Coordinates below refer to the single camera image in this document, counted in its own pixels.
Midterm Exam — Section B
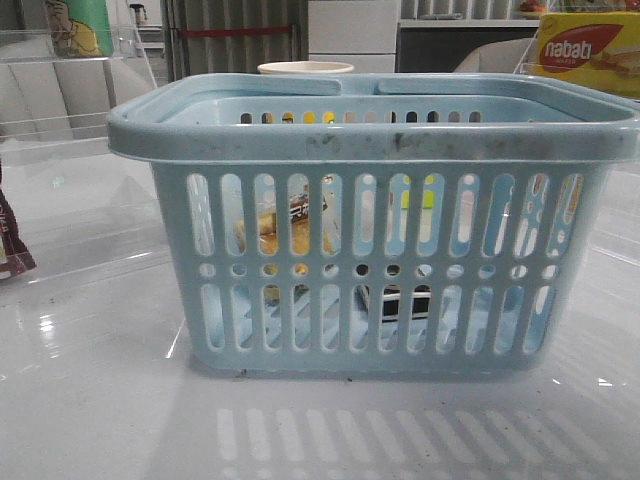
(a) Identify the white cabinet background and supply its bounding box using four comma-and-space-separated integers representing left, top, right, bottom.
308, 1, 401, 73

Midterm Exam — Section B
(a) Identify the green cartoon snack can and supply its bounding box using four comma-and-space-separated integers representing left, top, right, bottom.
44, 0, 114, 58

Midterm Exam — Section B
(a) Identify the light blue plastic basket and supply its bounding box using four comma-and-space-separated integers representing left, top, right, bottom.
107, 74, 639, 375

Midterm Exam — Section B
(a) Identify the packaged bread clear wrapper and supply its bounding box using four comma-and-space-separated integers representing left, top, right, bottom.
221, 173, 341, 308

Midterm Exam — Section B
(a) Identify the clear acrylic shelf left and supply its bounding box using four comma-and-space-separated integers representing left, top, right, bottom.
1, 28, 156, 167

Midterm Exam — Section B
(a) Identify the yellow nabati wafer box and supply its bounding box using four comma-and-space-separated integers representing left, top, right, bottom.
532, 11, 640, 97

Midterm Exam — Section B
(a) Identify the white paper cup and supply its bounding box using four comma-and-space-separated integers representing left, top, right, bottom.
258, 60, 354, 75

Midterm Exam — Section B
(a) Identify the clear acrylic stand right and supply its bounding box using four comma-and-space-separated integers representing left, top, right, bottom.
514, 19, 640, 101

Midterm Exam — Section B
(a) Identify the dark red snack packet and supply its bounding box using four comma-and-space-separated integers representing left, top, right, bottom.
1, 194, 36, 281

